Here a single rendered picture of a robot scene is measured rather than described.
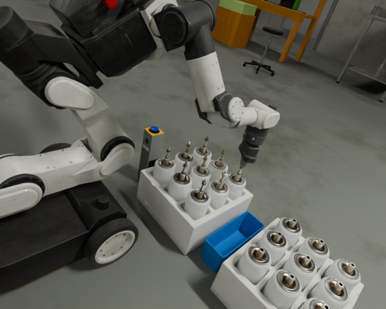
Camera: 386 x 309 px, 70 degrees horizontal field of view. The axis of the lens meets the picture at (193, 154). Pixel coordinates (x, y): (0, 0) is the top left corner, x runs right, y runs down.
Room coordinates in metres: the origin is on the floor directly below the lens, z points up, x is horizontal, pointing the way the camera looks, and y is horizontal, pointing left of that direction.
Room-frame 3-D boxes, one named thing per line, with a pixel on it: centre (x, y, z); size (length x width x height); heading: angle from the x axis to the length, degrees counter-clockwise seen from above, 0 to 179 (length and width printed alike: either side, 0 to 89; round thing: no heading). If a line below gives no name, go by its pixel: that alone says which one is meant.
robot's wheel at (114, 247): (0.63, 0.20, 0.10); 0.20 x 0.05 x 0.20; 140
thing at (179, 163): (1.08, 0.03, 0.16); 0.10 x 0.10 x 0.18
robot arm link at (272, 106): (1.03, -0.23, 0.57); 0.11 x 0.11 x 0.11; 50
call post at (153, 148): (1.14, 0.21, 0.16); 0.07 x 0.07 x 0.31; 49
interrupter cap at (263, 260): (0.63, -0.31, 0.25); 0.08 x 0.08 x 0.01
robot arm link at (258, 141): (1.02, -0.22, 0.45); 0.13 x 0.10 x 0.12; 15
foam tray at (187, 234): (1.01, -0.06, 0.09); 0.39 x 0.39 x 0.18; 49
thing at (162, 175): (0.99, 0.11, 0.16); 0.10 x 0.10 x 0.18
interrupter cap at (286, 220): (0.81, -0.45, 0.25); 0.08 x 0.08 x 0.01
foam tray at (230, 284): (0.65, -0.47, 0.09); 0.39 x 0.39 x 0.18; 52
